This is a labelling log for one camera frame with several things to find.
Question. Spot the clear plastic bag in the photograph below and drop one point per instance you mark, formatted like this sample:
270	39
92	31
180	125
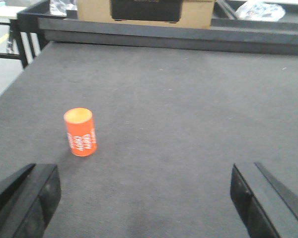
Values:
257	10

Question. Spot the cardboard box with black print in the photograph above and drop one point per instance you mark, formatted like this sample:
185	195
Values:
196	14

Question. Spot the dark table edge rail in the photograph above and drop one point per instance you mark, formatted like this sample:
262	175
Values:
280	38

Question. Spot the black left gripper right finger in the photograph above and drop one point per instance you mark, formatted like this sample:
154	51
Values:
265	205

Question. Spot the black metal table frame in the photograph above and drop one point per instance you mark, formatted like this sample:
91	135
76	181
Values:
24	20

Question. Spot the orange cylindrical capacitor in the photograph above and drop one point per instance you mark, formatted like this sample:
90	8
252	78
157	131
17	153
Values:
80	131

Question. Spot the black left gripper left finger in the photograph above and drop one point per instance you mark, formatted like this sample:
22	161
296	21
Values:
28	200

